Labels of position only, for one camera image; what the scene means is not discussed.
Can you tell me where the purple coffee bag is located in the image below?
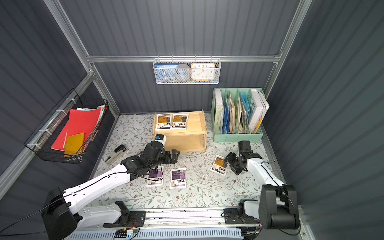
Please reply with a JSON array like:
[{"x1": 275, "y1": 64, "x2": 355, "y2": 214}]
[
  {"x1": 170, "y1": 168, "x2": 187, "y2": 190},
  {"x1": 147, "y1": 168, "x2": 164, "y2": 188}
]

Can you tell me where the mint green file organizer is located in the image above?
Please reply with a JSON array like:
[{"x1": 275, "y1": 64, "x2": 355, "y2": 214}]
[{"x1": 212, "y1": 88, "x2": 265, "y2": 143}]

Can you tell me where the yellow analog clock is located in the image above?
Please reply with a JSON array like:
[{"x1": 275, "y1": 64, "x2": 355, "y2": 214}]
[{"x1": 191, "y1": 63, "x2": 216, "y2": 82}]

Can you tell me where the white wire mesh basket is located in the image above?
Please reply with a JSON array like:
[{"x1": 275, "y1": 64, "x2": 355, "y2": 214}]
[{"x1": 153, "y1": 58, "x2": 222, "y2": 85}]

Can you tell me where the white book left slot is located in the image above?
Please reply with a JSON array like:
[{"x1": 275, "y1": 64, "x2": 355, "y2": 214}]
[{"x1": 214, "y1": 89, "x2": 224, "y2": 134}]

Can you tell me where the white large book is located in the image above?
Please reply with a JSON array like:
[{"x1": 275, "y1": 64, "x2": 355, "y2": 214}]
[{"x1": 247, "y1": 89, "x2": 270, "y2": 134}]

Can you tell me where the grey stapler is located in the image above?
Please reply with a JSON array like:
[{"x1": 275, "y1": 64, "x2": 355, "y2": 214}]
[{"x1": 105, "y1": 144, "x2": 127, "y2": 166}]

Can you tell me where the yellow coffee bag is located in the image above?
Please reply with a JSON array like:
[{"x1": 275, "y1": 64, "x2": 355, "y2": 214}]
[
  {"x1": 211, "y1": 155, "x2": 228, "y2": 176},
  {"x1": 156, "y1": 114, "x2": 172, "y2": 131},
  {"x1": 172, "y1": 114, "x2": 189, "y2": 130}
]

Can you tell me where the black wire side basket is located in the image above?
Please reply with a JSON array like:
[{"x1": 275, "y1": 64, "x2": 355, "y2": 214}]
[{"x1": 24, "y1": 90, "x2": 109, "y2": 164}]

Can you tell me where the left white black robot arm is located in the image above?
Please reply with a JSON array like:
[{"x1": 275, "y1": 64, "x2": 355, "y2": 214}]
[{"x1": 41, "y1": 140, "x2": 180, "y2": 240}]

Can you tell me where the blue box in basket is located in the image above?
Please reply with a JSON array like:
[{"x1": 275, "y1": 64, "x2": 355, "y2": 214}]
[{"x1": 153, "y1": 63, "x2": 179, "y2": 84}]

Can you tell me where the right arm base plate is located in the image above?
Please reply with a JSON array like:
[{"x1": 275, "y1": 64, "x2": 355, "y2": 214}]
[{"x1": 221, "y1": 208, "x2": 259, "y2": 225}]

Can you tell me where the yellow notebook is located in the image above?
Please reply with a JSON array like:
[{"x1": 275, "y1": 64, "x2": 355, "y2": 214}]
[{"x1": 64, "y1": 133, "x2": 85, "y2": 158}]

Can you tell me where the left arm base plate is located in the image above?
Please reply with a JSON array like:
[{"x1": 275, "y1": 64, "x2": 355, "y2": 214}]
[{"x1": 103, "y1": 211, "x2": 147, "y2": 228}]

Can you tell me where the red folder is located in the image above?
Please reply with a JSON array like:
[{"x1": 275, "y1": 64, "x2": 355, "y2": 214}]
[{"x1": 51, "y1": 108, "x2": 103, "y2": 151}]

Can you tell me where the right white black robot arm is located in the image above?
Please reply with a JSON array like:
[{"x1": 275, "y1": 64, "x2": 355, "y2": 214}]
[{"x1": 224, "y1": 141, "x2": 301, "y2": 232}]

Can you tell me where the grey tape roll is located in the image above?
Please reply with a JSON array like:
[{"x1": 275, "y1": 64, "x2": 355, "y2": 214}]
[{"x1": 174, "y1": 64, "x2": 191, "y2": 83}]

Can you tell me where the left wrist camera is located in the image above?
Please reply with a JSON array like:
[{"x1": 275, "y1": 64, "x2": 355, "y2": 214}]
[{"x1": 155, "y1": 134, "x2": 167, "y2": 145}]

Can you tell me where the wooden two-tier shelf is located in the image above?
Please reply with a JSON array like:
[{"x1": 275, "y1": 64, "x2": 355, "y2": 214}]
[{"x1": 153, "y1": 110, "x2": 208, "y2": 153}]

